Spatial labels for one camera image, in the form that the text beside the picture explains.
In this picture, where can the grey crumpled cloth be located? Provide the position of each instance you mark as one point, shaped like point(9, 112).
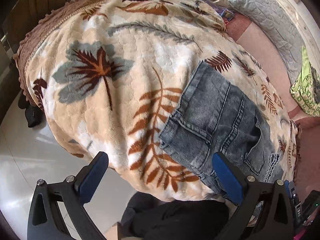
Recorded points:
point(315, 80)

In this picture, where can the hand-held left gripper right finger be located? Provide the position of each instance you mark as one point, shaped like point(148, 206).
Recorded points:
point(228, 178)

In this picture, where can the grey quilted pillow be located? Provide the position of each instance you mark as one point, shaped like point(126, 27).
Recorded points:
point(270, 22)

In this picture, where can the black object on floor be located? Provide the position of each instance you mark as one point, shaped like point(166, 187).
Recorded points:
point(32, 116)

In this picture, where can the green printed blanket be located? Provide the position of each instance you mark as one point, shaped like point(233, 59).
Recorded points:
point(303, 97)

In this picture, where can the grey-blue denim pants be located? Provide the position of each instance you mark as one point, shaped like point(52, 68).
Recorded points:
point(220, 120)

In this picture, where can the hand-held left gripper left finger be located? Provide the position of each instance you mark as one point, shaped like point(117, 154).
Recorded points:
point(92, 178)

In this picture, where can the person's black clothing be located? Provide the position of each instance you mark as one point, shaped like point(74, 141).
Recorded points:
point(180, 220)

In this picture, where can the purple printed packet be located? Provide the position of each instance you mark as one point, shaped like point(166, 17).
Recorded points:
point(222, 11)

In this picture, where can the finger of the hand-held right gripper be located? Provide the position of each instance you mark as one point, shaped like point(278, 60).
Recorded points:
point(291, 190)

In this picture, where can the leaf print fleece blanket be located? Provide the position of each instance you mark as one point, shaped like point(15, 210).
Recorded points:
point(120, 105)

